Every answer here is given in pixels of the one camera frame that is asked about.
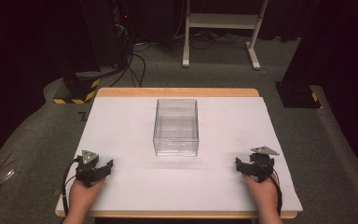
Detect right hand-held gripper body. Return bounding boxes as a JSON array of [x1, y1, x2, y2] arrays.
[[248, 146, 281, 184]]

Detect black equipment column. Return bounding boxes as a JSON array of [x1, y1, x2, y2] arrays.
[[79, 0, 134, 73]]

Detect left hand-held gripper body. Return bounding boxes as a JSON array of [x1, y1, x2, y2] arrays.
[[75, 149, 106, 189]]

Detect clear plastic box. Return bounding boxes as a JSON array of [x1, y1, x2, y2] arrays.
[[152, 98, 200, 157]]

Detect white metal stand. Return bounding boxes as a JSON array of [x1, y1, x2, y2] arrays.
[[181, 0, 269, 71]]

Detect black floor cables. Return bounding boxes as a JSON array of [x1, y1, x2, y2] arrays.
[[109, 38, 147, 89]]

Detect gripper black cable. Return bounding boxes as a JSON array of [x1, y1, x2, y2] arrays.
[[61, 157, 82, 217], [268, 172, 283, 217]]

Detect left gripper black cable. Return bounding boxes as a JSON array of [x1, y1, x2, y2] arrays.
[[61, 157, 82, 217]]

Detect wooden table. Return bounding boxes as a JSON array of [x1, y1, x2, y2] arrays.
[[54, 87, 299, 220]]

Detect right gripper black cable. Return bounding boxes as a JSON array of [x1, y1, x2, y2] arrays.
[[268, 172, 283, 217]]

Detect black base with yellow stripes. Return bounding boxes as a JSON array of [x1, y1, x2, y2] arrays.
[[52, 71, 102, 105]]

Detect black stand base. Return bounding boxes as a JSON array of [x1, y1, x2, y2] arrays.
[[274, 81, 322, 109]]

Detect white table sheet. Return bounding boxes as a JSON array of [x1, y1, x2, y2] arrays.
[[55, 95, 304, 214]]

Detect person's left hand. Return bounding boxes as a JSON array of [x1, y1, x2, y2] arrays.
[[68, 177, 106, 216]]

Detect person's right hand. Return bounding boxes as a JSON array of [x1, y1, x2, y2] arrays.
[[241, 172, 280, 213]]

